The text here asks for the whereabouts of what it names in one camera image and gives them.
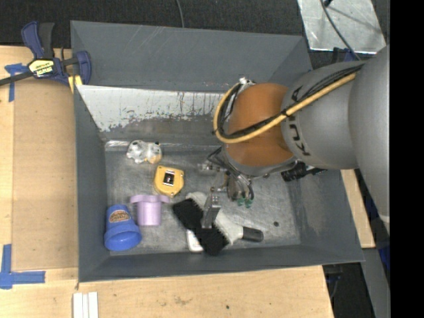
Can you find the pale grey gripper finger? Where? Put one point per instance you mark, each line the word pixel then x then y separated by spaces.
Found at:
pixel 207 167
pixel 212 212

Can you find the white brush with black bristles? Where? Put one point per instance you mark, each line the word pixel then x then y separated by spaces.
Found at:
pixel 190 212

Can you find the small white tube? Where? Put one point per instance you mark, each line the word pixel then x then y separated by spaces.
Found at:
pixel 193 242

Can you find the yellow tape measure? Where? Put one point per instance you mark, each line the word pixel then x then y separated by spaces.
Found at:
pixel 168 181

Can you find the lilac plastic cup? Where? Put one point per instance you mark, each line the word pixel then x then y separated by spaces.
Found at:
pixel 149 210

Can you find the white and yellow toy animal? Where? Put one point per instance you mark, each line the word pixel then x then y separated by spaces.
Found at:
pixel 144 151

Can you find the blue plastic cup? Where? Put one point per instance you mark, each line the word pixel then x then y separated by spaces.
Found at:
pixel 121 230

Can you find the grey metal bin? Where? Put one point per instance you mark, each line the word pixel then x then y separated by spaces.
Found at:
pixel 185 61

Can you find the black cylinder on white bracket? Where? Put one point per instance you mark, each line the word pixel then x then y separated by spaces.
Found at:
pixel 295 172

